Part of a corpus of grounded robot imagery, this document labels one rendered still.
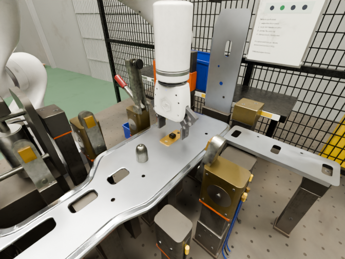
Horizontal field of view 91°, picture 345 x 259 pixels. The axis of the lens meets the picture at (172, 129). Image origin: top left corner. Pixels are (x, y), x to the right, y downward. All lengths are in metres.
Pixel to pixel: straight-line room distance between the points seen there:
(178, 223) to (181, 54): 0.35
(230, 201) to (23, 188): 0.50
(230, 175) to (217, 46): 0.45
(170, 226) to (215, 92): 0.51
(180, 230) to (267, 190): 0.57
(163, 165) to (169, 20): 0.32
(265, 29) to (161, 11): 0.59
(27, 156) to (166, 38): 0.38
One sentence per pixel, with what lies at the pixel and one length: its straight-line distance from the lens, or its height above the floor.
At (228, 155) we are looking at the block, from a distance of 0.53.
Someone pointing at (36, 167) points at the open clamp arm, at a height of 1.04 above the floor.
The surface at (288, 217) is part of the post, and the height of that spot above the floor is 0.79.
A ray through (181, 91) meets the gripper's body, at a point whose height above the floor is 1.17.
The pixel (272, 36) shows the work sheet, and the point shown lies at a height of 1.25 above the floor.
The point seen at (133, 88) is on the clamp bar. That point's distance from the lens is 0.56.
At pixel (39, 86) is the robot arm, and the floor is 1.10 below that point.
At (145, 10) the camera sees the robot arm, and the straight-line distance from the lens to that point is 0.50.
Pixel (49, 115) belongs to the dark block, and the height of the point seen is 1.12.
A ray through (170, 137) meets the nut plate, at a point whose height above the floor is 1.00.
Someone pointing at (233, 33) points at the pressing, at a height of 1.27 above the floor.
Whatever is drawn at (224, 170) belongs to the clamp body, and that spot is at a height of 1.05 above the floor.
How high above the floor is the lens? 1.32
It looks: 34 degrees down
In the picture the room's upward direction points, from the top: straight up
